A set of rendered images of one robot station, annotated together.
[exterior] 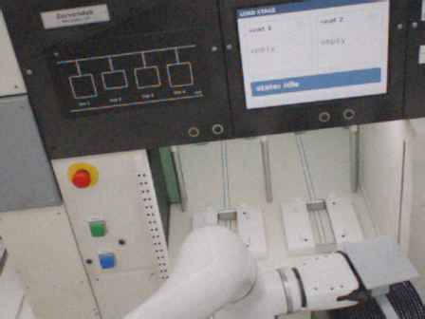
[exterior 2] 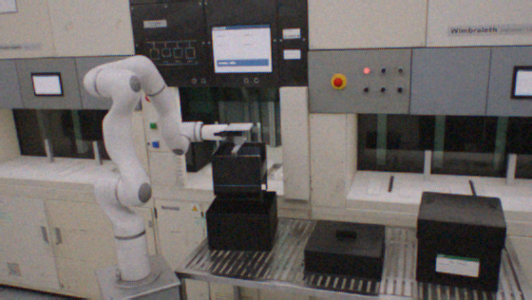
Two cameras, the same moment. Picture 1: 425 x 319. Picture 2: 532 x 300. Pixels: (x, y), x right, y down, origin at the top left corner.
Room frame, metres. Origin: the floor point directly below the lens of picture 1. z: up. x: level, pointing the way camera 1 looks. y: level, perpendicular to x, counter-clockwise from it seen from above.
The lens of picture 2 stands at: (-1.01, -0.86, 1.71)
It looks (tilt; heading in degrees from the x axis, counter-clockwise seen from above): 17 degrees down; 15
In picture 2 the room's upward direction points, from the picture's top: 3 degrees counter-clockwise
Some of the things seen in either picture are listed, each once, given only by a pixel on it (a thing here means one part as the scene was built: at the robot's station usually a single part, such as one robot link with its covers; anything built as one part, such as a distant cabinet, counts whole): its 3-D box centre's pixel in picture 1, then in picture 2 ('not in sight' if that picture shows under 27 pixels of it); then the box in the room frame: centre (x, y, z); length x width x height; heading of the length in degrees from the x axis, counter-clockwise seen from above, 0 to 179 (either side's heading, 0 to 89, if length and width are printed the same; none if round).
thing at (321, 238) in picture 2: not in sight; (346, 244); (0.70, -0.74, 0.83); 0.29 x 0.29 x 0.13; 87
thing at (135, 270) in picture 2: not in sight; (133, 254); (0.44, 0.06, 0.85); 0.19 x 0.19 x 0.18
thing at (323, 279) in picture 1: (322, 282); (214, 131); (0.83, -0.17, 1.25); 0.11 x 0.10 x 0.07; 96
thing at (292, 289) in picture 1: (288, 289); (199, 131); (0.83, -0.11, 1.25); 0.09 x 0.03 x 0.08; 6
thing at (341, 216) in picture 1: (320, 223); (274, 170); (1.41, -0.29, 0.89); 0.22 x 0.21 x 0.04; 176
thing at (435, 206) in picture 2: not in sight; (458, 238); (0.69, -1.15, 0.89); 0.29 x 0.29 x 0.25; 82
